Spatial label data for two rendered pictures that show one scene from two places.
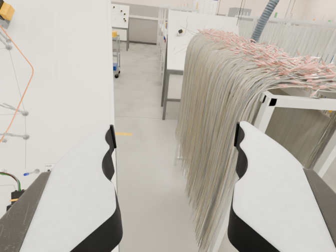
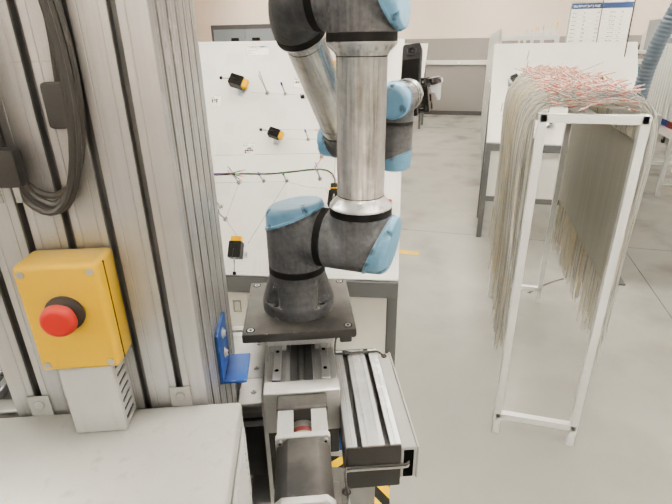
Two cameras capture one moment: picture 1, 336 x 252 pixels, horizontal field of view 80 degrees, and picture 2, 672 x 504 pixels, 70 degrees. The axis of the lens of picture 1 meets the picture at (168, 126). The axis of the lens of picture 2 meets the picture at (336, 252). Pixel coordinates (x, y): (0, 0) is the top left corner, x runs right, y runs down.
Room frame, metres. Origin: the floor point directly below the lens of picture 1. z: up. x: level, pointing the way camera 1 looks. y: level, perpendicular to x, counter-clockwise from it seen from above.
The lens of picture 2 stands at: (-1.25, -0.32, 1.67)
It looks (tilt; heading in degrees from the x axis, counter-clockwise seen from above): 23 degrees down; 23
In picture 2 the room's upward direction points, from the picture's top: 1 degrees counter-clockwise
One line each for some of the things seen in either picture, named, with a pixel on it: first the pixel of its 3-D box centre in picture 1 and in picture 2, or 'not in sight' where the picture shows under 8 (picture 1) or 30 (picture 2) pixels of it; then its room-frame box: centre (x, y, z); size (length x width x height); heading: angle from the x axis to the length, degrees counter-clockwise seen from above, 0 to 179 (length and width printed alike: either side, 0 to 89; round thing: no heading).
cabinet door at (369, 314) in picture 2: not in sight; (317, 333); (0.23, 0.40, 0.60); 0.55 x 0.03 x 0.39; 106
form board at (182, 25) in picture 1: (199, 69); (553, 143); (3.50, -0.43, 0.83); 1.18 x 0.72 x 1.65; 97
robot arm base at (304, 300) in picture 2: not in sight; (297, 283); (-0.46, 0.11, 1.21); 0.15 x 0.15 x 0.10
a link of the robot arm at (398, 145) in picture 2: not in sight; (388, 144); (-0.19, 0.00, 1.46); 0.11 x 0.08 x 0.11; 92
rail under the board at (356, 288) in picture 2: not in sight; (244, 281); (0.13, 0.66, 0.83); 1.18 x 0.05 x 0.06; 106
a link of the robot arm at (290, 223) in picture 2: not in sight; (298, 231); (-0.46, 0.10, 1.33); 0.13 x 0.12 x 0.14; 92
